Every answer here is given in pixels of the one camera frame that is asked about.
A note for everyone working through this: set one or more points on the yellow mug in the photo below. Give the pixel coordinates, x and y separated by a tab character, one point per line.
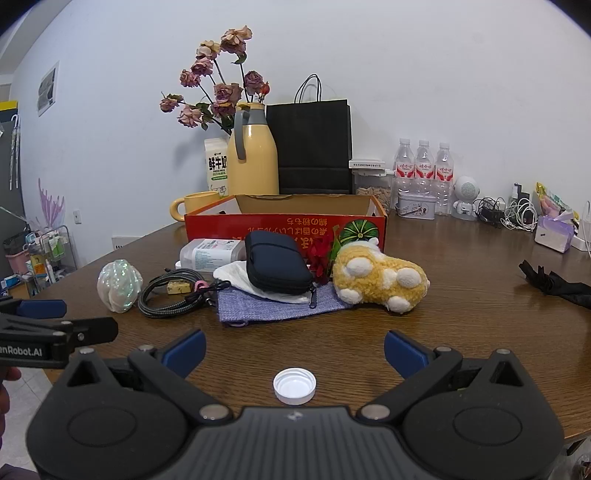
198	203

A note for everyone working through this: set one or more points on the grey metal tin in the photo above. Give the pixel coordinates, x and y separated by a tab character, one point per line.
415	207

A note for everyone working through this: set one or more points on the colourful snack packet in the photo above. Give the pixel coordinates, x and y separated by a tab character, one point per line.
551	201

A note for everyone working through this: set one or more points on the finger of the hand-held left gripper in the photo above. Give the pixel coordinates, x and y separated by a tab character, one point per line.
44	308
94	330

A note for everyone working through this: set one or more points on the dark board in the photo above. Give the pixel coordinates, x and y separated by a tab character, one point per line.
4	175

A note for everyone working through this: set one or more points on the wall poster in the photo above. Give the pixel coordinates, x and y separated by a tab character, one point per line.
47	87

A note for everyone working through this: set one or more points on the pink bin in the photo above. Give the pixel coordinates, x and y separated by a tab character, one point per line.
16	261

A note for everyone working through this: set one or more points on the purple wall sticker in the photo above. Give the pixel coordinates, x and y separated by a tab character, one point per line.
46	205

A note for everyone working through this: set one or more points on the person's left forearm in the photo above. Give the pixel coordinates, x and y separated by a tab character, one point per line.
14	474

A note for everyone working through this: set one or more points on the white milk carton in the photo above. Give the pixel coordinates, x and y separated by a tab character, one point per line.
216	170

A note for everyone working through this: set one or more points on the iridescent white crinkled ball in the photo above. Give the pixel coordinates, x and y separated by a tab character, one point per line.
119	286

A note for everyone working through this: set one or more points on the yellow cheese charm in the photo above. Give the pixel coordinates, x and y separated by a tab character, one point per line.
178	287

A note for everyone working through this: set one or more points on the white pill bottle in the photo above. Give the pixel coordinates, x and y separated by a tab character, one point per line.
210	254

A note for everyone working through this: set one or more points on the clear seed container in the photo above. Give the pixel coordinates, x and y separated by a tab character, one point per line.
371	189

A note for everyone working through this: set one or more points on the red artificial flower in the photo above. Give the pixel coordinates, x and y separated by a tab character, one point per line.
318	258

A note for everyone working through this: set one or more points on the purple tissue pack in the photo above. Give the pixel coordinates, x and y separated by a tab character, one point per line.
551	233

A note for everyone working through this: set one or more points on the white bottle cap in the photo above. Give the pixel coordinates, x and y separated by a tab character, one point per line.
294	387

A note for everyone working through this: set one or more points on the white box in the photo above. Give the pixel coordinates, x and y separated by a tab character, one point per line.
582	241

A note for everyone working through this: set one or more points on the yellow thermos jug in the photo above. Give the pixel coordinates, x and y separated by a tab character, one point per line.
256	157

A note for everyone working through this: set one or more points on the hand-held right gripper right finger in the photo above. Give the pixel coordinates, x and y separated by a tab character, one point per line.
406	353

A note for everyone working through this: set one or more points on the white cloth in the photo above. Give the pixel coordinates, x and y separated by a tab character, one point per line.
233	274

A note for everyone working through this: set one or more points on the purple woven pouch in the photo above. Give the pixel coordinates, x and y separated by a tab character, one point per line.
277	310

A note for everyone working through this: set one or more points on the dried rose bouquet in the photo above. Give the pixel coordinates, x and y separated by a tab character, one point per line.
227	92

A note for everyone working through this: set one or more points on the red cardboard box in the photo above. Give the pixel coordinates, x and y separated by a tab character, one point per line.
277	224

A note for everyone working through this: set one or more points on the person's left hand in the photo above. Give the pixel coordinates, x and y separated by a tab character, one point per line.
9	374

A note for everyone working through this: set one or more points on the black paper bag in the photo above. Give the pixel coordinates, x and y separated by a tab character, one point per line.
314	143

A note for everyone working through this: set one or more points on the clear water bottle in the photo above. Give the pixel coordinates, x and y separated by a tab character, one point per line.
405	166
443	170
424	168

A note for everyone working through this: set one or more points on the dark navy zip pouch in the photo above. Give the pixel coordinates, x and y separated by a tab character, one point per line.
277	263

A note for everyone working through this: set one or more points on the yellow plush toy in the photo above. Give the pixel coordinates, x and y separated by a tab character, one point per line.
369	281

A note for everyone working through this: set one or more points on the small black device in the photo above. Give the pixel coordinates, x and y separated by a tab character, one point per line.
518	191

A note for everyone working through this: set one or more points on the white robot figurine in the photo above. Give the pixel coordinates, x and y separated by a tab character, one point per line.
465	191

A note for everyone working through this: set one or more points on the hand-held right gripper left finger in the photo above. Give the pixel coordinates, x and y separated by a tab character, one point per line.
187	353

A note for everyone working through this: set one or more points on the metal storage cart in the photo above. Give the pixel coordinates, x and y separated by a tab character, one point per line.
51	258

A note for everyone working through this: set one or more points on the white hanging rods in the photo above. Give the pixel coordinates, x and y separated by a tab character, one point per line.
14	147

